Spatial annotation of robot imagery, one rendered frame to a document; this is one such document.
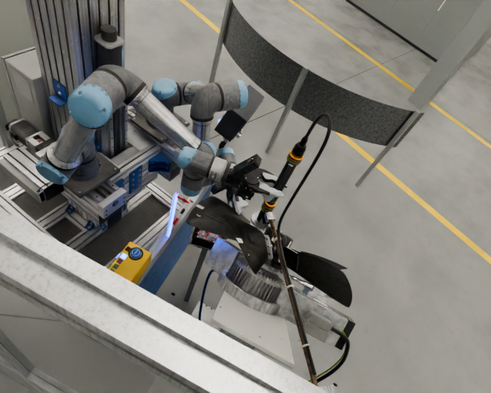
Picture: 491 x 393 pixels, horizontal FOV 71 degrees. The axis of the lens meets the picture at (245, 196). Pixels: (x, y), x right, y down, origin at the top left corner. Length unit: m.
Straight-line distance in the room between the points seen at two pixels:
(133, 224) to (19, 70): 1.15
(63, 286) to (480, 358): 3.36
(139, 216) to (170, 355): 2.27
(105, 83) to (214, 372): 0.96
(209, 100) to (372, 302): 2.18
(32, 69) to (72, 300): 1.66
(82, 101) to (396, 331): 2.66
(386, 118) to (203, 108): 2.03
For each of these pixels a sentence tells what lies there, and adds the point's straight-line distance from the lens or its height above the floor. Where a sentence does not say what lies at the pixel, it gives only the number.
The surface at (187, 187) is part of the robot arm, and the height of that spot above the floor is 1.38.
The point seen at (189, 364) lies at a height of 2.05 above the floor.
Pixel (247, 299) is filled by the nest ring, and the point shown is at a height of 1.16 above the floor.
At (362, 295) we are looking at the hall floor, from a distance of 3.02.
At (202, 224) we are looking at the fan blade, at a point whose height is 1.18.
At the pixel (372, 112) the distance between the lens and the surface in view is 3.10.
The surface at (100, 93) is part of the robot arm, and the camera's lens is 1.10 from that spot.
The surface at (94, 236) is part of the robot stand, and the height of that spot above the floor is 0.23.
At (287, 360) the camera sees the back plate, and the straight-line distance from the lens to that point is 1.06.
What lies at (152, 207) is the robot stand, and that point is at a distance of 2.57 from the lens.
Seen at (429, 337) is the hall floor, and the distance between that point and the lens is 3.24.
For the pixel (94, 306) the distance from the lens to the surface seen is 0.29.
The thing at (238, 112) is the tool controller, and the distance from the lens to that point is 1.78.
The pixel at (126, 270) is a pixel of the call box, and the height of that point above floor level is 1.07.
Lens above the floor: 2.32
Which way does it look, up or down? 50 degrees down
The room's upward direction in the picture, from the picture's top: 24 degrees clockwise
